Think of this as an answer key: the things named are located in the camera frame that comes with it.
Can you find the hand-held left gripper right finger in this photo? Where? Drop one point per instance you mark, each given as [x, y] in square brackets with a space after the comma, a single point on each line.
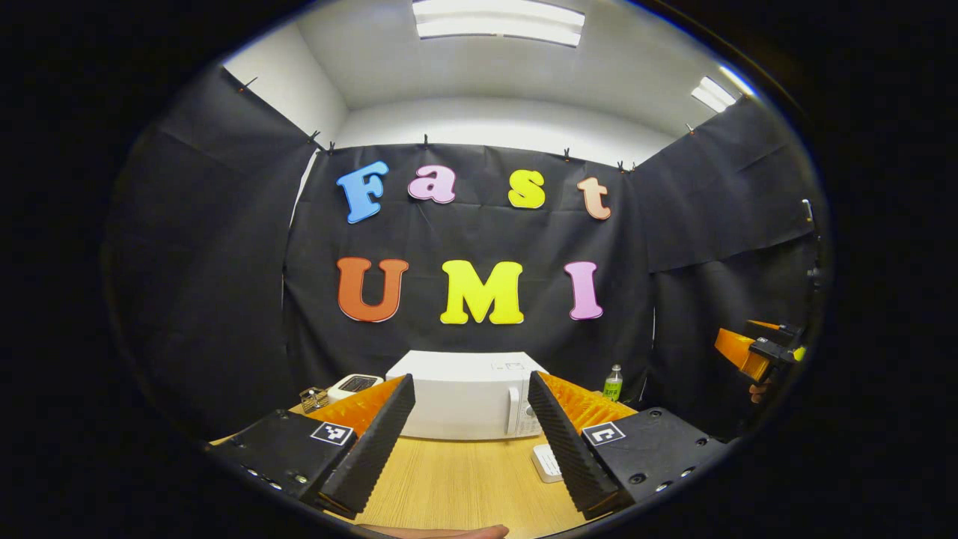
[569, 449]

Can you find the white rectangular tray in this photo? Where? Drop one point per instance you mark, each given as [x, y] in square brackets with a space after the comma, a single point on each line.
[546, 463]

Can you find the green drink bottle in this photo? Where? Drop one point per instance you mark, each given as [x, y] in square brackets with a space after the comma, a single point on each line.
[613, 388]

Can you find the black backdrop cloth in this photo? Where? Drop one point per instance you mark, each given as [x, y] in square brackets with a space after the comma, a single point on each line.
[479, 232]

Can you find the white microwave oven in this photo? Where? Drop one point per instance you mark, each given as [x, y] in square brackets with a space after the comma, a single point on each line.
[456, 397]

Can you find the long ceiling light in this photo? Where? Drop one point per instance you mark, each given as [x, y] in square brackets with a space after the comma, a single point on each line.
[498, 22]

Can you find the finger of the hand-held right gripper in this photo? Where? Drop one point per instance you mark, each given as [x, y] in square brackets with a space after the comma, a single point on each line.
[741, 350]

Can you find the white toaster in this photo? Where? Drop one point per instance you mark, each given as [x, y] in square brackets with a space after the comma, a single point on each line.
[355, 385]

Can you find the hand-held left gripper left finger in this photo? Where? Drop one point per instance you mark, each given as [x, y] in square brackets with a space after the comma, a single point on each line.
[374, 449]

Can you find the small ceiling light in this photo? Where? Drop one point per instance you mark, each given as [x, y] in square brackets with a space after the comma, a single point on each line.
[713, 93]

